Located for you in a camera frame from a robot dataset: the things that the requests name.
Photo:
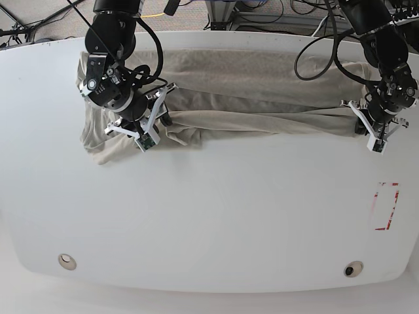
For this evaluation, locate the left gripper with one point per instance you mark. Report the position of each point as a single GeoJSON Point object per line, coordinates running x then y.
{"type": "Point", "coordinates": [379, 113]}

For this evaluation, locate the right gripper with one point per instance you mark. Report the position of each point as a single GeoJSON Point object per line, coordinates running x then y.
{"type": "Point", "coordinates": [133, 109]}

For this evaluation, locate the beige T-shirt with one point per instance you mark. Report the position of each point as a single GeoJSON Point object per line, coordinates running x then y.
{"type": "Point", "coordinates": [222, 98]}

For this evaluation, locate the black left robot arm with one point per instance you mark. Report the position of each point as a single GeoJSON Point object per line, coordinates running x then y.
{"type": "Point", "coordinates": [386, 49]}

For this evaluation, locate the red tape rectangle marking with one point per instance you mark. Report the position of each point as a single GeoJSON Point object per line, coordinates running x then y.
{"type": "Point", "coordinates": [384, 204]}

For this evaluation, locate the right table grommet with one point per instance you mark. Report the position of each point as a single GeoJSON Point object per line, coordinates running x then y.
{"type": "Point", "coordinates": [353, 269]}

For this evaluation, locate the table grommet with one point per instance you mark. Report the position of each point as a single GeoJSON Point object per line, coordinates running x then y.
{"type": "Point", "coordinates": [67, 262]}
{"type": "Point", "coordinates": [353, 269]}

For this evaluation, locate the left table grommet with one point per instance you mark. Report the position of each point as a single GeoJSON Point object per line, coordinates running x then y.
{"type": "Point", "coordinates": [67, 262]}

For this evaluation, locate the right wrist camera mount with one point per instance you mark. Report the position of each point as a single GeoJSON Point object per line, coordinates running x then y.
{"type": "Point", "coordinates": [143, 131]}

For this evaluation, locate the aluminium frame base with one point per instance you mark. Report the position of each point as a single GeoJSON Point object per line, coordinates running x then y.
{"type": "Point", "coordinates": [222, 15]}

